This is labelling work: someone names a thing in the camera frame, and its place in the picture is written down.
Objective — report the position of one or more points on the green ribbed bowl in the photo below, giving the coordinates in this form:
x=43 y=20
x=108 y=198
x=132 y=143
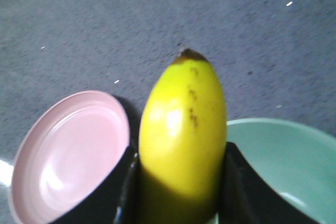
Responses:
x=255 y=133

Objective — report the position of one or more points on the yellow banana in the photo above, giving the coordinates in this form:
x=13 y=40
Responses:
x=182 y=142

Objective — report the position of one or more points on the pink plate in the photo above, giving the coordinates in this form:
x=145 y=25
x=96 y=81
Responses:
x=69 y=151

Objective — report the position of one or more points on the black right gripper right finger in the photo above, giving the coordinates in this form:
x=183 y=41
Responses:
x=274 y=187

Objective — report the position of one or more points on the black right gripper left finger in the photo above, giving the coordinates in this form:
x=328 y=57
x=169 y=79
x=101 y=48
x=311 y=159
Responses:
x=114 y=200

